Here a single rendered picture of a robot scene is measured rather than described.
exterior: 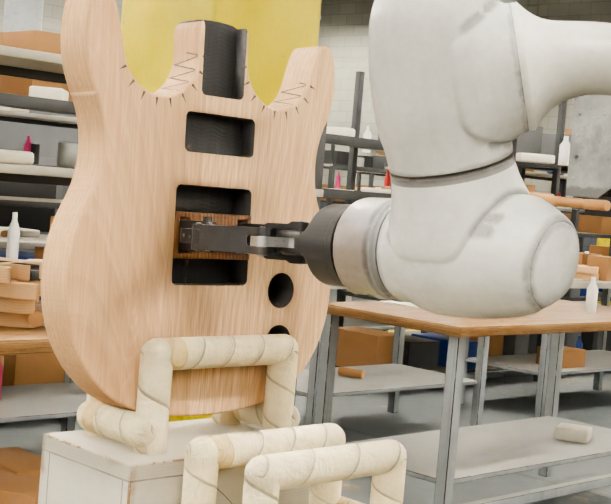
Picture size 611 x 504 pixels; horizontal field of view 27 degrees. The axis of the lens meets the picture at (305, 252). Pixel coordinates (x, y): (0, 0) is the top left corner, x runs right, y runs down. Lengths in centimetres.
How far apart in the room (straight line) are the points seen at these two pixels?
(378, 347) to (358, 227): 749
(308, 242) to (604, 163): 74
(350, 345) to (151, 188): 752
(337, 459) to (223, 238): 23
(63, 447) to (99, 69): 37
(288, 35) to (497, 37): 143
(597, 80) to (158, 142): 45
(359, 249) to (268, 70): 130
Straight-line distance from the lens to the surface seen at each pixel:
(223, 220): 128
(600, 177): 178
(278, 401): 132
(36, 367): 691
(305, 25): 241
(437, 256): 100
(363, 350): 863
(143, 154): 122
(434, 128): 97
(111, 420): 123
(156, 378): 120
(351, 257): 107
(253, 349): 127
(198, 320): 127
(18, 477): 380
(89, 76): 119
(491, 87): 96
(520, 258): 97
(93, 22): 119
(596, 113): 179
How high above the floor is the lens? 137
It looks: 3 degrees down
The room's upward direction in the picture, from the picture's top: 5 degrees clockwise
